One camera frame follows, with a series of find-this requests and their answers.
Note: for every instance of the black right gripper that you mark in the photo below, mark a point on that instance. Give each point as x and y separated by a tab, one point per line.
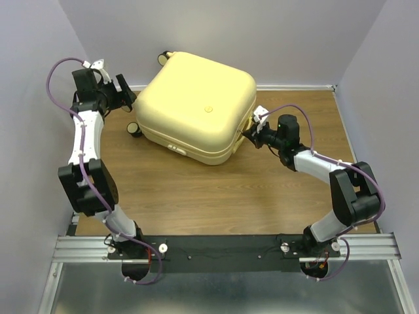
253	136

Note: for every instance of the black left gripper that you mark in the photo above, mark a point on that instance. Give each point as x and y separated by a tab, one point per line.
119	100

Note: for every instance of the cream yellow suitcase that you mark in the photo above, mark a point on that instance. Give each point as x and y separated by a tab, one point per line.
196	107

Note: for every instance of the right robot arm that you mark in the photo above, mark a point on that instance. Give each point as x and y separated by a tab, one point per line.
355	195

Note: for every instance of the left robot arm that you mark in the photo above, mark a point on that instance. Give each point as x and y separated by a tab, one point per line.
86	180

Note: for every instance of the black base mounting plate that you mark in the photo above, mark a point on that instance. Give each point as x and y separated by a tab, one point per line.
236	253

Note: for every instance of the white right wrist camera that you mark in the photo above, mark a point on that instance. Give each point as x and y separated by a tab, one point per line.
260	116

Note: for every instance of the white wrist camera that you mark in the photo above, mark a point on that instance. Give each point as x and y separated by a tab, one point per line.
260	116
100	66

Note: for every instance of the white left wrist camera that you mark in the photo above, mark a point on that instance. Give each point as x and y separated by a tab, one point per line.
100	66

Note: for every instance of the aluminium frame rail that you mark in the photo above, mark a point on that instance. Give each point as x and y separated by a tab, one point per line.
352	247

